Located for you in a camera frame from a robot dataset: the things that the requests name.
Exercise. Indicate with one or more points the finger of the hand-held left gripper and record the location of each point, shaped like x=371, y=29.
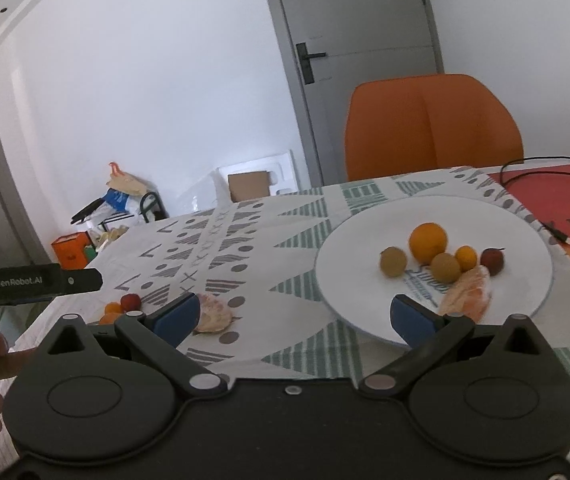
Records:
x=82, y=280

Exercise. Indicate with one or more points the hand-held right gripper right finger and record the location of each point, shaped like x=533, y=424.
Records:
x=412, y=322

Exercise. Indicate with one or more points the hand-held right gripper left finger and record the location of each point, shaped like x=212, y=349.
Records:
x=177, y=317

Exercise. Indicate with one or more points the orange bread packet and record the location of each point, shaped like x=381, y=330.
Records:
x=467, y=294

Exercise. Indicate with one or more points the brown kiwi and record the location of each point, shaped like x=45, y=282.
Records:
x=446, y=268
x=393, y=261

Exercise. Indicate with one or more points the white plate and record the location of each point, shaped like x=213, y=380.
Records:
x=360, y=270

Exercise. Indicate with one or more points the large orange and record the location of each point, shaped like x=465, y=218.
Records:
x=110, y=318
x=428, y=241

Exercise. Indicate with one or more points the small orange tangerine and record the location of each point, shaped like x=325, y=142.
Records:
x=467, y=256
x=113, y=307

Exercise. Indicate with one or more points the dark red plum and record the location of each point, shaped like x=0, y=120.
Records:
x=493, y=261

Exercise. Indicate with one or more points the orange box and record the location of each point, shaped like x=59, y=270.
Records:
x=70, y=251

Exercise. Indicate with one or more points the red apple far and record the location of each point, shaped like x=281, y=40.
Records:
x=130, y=301

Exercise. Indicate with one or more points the black folded umbrella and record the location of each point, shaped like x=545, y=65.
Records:
x=87, y=211

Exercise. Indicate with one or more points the blue and white bag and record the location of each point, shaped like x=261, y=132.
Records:
x=120, y=201

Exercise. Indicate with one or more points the patterned white green tablecloth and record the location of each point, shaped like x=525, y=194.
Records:
x=265, y=270

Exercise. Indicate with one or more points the black metal rack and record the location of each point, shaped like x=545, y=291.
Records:
x=151, y=205

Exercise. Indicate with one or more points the cardboard box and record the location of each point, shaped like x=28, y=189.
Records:
x=248, y=186

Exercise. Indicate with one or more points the white foam board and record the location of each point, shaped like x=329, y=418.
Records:
x=282, y=172

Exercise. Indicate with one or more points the orange chair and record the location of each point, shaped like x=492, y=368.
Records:
x=430, y=125

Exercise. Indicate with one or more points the red printed mat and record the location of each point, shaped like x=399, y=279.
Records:
x=565, y=195

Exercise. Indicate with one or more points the grey door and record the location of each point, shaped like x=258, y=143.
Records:
x=355, y=15

